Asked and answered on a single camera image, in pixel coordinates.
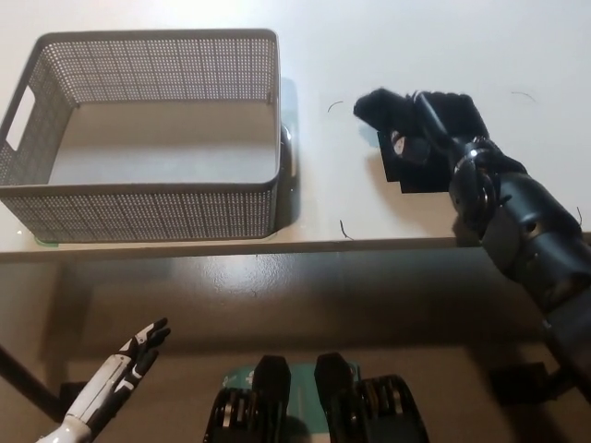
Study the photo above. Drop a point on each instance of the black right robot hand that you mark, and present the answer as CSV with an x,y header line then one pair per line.
x,y
471,184

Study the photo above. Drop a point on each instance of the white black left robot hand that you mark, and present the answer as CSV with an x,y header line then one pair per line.
x,y
108,376

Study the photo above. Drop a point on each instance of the black tape patch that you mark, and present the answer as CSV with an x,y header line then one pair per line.
x,y
415,179

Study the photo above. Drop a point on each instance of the black table leg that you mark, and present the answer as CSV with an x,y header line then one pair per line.
x,y
27,383

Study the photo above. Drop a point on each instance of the green tape strip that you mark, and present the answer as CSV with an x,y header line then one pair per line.
x,y
47,241

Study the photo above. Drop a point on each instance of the grey perforated plastic basket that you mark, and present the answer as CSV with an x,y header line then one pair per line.
x,y
138,210

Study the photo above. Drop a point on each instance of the black robot legs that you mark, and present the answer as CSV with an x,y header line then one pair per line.
x,y
302,392

